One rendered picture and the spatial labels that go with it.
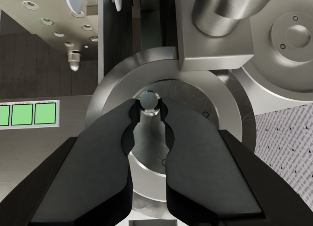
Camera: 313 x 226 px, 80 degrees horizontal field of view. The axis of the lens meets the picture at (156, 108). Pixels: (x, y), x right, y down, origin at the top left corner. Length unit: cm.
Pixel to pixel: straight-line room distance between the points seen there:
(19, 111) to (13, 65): 212
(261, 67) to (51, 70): 228
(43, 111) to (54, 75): 178
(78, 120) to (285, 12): 47
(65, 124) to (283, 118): 47
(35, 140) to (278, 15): 55
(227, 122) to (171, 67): 6
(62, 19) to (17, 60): 228
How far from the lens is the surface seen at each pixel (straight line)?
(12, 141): 61
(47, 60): 245
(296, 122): 32
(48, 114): 56
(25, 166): 60
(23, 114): 59
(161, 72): 16
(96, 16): 38
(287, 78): 21
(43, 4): 41
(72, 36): 48
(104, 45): 20
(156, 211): 17
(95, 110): 17
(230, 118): 16
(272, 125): 36
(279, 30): 21
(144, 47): 55
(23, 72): 259
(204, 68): 16
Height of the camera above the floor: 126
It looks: 8 degrees down
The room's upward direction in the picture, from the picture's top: 177 degrees clockwise
